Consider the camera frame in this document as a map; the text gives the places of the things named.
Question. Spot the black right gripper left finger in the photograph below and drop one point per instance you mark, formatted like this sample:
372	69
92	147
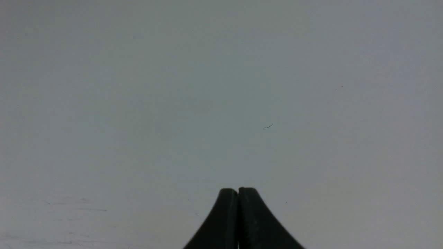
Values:
219	229

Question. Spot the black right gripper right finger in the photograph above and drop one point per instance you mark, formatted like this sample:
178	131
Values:
258	227

